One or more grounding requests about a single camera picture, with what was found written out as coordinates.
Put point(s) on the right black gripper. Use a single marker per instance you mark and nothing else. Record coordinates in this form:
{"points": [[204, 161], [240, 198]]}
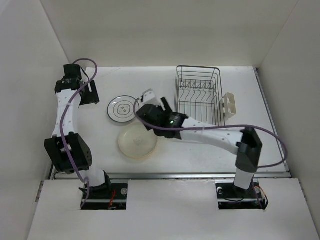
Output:
{"points": [[169, 110]]}

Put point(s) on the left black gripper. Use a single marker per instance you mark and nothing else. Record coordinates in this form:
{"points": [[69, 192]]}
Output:
{"points": [[91, 97]]}

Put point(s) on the white ringed plate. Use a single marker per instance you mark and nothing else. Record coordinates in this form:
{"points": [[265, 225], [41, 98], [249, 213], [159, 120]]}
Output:
{"points": [[121, 109]]}

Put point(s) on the beige plate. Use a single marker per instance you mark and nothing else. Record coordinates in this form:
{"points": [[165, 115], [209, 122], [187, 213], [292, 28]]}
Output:
{"points": [[134, 132]]}

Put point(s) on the yellow plate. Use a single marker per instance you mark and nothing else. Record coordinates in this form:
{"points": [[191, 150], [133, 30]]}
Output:
{"points": [[140, 149]]}

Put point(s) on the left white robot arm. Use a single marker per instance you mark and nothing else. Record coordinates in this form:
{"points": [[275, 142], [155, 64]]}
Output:
{"points": [[66, 148]]}

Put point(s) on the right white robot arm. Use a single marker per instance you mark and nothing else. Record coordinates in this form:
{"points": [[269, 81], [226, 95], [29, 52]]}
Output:
{"points": [[243, 142]]}

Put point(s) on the beige cutlery holder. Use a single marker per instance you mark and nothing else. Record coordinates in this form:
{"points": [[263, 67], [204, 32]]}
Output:
{"points": [[228, 106]]}

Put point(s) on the white foam board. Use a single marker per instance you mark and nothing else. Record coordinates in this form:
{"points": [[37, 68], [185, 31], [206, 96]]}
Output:
{"points": [[172, 210]]}

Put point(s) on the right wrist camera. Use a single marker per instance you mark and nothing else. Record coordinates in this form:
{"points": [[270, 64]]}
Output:
{"points": [[149, 98]]}

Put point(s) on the wire dish rack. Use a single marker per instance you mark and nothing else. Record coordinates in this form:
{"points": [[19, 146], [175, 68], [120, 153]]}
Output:
{"points": [[198, 92]]}

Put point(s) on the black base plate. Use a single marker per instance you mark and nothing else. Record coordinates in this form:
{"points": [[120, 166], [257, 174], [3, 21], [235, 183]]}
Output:
{"points": [[110, 196]]}

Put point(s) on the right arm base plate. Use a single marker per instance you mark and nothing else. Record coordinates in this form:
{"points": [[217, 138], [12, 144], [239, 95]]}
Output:
{"points": [[230, 197]]}

